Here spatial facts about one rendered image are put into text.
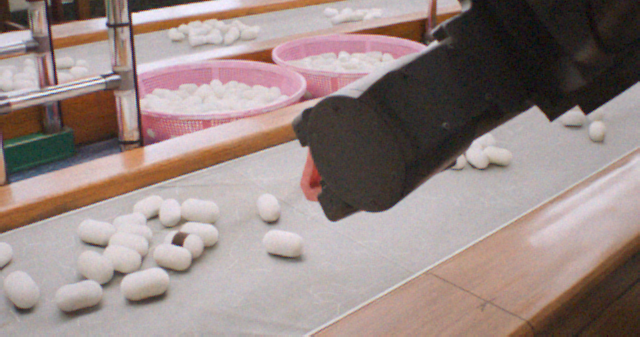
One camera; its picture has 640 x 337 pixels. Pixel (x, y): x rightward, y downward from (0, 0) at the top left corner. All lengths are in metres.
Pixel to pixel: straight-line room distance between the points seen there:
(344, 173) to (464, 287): 0.22
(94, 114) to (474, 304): 0.70
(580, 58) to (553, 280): 0.28
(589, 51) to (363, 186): 0.11
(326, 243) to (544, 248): 0.19
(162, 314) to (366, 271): 0.17
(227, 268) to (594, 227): 0.31
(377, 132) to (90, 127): 0.80
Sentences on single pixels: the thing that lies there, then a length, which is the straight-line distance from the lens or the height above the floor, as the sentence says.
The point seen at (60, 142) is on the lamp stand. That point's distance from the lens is 1.01.
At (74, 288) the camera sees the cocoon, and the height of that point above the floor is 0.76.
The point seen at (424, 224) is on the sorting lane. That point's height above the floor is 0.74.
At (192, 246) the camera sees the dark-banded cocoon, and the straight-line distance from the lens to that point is 0.59.
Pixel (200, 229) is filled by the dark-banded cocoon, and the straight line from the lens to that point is 0.61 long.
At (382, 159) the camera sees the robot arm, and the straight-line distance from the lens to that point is 0.29.
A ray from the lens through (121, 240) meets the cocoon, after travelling 0.60.
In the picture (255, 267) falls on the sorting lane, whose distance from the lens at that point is 0.58.
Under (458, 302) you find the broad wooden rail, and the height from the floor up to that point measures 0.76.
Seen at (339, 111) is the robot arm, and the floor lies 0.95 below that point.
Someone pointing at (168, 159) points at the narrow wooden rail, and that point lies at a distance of 0.74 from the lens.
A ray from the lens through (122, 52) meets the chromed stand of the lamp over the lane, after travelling 0.75.
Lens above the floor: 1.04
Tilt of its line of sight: 22 degrees down
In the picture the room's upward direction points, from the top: straight up
